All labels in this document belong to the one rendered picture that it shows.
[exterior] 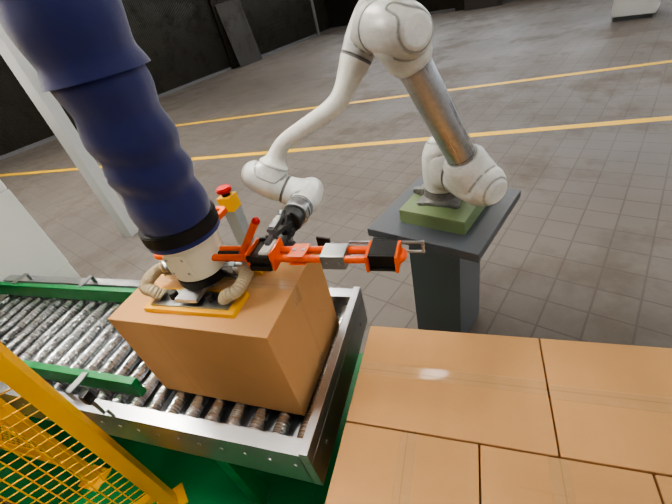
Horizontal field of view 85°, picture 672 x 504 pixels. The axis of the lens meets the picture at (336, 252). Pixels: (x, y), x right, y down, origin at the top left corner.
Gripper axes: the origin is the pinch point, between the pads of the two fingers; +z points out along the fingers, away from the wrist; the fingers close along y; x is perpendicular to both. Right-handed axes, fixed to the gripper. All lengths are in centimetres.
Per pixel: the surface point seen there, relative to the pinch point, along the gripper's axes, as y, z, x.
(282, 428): 53, 25, 2
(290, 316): 18.0, 7.6, -4.3
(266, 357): 21.7, 20.1, -0.7
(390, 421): 53, 17, -32
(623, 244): 105, -146, -145
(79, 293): 47, -23, 143
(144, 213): -21.2, 10.7, 24.4
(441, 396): 53, 6, -47
